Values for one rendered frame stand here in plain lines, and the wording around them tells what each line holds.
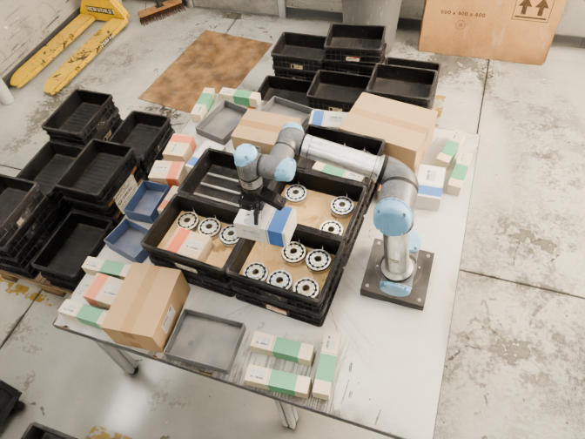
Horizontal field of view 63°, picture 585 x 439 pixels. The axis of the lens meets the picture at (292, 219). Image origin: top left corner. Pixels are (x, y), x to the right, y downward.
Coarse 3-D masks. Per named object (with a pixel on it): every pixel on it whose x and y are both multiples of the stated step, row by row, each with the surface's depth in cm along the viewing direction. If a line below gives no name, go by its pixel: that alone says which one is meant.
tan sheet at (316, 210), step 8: (312, 192) 220; (312, 200) 218; (320, 200) 217; (328, 200) 217; (296, 208) 216; (304, 208) 215; (312, 208) 215; (320, 208) 214; (328, 208) 214; (304, 216) 212; (312, 216) 212; (320, 216) 212; (328, 216) 211; (304, 224) 210; (312, 224) 210; (320, 224) 209; (344, 224) 208; (344, 232) 206
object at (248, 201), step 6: (240, 186) 163; (240, 192) 168; (246, 192) 166; (252, 192) 161; (240, 198) 168; (246, 198) 167; (252, 198) 166; (246, 204) 168; (252, 204) 166; (258, 204) 165; (264, 204) 170; (246, 210) 170
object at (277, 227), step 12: (240, 216) 176; (264, 216) 175; (276, 216) 175; (288, 216) 174; (240, 228) 177; (252, 228) 174; (264, 228) 172; (276, 228) 171; (288, 228) 173; (264, 240) 178; (276, 240) 175; (288, 240) 176
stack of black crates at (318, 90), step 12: (324, 72) 333; (336, 72) 329; (312, 84) 324; (324, 84) 339; (336, 84) 337; (348, 84) 334; (360, 84) 331; (312, 96) 316; (324, 96) 332; (336, 96) 330; (348, 96) 329; (324, 108) 322; (336, 108) 317; (348, 108) 315
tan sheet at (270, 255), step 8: (256, 248) 204; (264, 248) 204; (272, 248) 203; (280, 248) 203; (312, 248) 202; (248, 256) 202; (256, 256) 202; (264, 256) 201; (272, 256) 201; (280, 256) 201; (248, 264) 200; (272, 264) 199; (280, 264) 198; (304, 264) 197; (240, 272) 198; (288, 272) 196; (296, 272) 195; (304, 272) 195; (328, 272) 194; (296, 280) 193; (320, 280) 192; (320, 288) 190
